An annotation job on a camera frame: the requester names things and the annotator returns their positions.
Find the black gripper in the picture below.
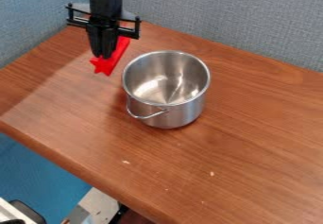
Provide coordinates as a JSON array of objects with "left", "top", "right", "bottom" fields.
[{"left": 65, "top": 0, "right": 141, "bottom": 59}]

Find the red star-shaped block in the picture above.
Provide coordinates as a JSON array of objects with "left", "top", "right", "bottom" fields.
[{"left": 89, "top": 37, "right": 129, "bottom": 76}]

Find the stainless steel pot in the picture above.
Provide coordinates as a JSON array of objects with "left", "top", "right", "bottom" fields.
[{"left": 122, "top": 50, "right": 210, "bottom": 129}]

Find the white box under table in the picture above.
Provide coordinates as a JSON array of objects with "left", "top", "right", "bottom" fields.
[{"left": 59, "top": 188, "right": 118, "bottom": 224}]

